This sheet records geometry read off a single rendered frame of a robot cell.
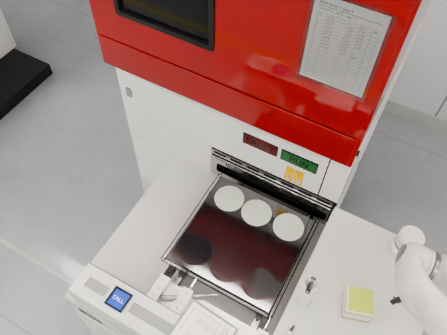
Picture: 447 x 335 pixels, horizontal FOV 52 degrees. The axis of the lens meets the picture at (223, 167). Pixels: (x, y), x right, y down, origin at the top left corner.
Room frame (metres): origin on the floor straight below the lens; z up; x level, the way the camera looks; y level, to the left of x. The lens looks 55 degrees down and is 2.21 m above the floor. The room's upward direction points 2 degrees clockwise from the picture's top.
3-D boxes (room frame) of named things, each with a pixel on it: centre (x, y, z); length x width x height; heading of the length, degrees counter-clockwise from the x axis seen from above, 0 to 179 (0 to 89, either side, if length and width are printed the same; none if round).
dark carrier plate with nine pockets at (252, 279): (0.66, -0.07, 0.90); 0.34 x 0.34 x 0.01; 63
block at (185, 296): (0.45, 0.11, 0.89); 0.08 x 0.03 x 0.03; 153
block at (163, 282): (0.49, 0.18, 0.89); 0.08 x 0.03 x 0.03; 153
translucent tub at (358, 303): (0.42, -0.37, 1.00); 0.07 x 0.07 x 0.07; 81
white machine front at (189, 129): (0.95, 0.00, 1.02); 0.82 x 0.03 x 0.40; 63
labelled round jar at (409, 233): (0.60, -0.53, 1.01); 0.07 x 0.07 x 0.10
